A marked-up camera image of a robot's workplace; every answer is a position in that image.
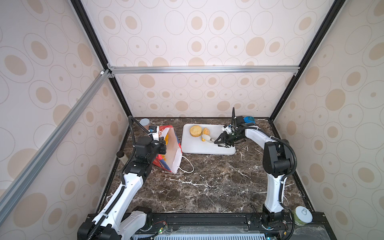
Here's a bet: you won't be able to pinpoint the oval fake bread roll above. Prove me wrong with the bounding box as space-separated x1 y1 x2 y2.
202 128 211 136

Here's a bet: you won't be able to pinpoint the round fake bread bun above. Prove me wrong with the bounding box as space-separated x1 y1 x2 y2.
190 125 203 137

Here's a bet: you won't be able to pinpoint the red paper gift bag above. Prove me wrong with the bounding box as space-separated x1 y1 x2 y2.
153 126 195 174

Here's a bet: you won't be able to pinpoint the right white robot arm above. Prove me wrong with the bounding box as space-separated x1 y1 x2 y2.
202 110 297 230

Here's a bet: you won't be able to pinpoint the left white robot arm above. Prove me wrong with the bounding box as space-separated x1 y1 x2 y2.
77 126 167 240

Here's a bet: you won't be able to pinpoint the white rectangular tray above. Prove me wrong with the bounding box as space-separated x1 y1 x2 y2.
181 123 237 156

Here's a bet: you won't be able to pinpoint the small brown bottle black cap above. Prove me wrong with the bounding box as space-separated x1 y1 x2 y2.
116 151 129 166

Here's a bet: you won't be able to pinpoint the clear jar pink contents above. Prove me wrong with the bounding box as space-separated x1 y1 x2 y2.
140 119 151 131

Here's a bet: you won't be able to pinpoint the white cup blue lid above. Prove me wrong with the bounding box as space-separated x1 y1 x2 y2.
244 116 256 126

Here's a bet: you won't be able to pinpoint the green tape roll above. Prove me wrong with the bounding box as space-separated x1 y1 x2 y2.
294 206 313 226

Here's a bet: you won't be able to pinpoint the left diagonal aluminium bar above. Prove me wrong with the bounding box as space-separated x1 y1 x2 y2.
1 69 112 224

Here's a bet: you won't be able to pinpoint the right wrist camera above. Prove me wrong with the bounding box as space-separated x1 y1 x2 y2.
223 125 235 135

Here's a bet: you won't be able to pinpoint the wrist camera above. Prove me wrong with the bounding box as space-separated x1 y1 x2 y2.
223 125 235 135
149 126 161 141

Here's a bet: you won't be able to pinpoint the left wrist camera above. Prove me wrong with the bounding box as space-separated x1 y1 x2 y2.
149 126 161 141

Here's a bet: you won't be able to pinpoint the horizontal aluminium frame bar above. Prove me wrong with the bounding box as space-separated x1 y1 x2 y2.
110 65 300 74

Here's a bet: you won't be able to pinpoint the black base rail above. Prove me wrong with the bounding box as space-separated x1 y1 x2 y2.
83 212 337 240

